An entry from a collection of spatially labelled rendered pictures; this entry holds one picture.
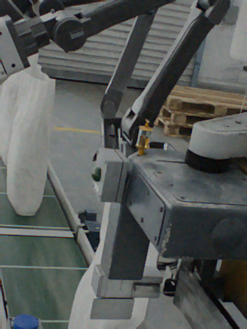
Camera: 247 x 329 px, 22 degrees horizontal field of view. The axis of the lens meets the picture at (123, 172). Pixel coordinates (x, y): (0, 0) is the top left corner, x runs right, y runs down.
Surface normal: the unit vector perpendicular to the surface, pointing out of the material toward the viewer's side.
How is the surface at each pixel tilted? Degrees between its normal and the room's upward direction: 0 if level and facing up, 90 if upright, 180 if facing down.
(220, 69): 90
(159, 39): 91
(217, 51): 90
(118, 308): 90
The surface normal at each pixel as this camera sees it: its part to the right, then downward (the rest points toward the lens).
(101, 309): 0.27, 0.35
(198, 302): -0.95, -0.07
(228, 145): 0.64, 0.35
